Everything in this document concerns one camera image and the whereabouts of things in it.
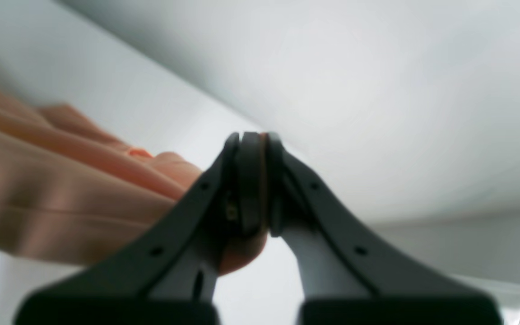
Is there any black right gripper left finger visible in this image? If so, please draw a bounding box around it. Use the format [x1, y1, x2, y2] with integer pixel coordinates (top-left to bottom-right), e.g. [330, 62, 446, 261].
[14, 132, 266, 325]

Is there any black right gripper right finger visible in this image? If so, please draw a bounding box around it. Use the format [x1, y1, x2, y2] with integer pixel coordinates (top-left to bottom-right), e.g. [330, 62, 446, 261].
[267, 132, 502, 325]

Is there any peach T-shirt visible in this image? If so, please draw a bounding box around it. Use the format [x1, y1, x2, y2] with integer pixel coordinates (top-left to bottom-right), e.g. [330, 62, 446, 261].
[0, 84, 269, 276]

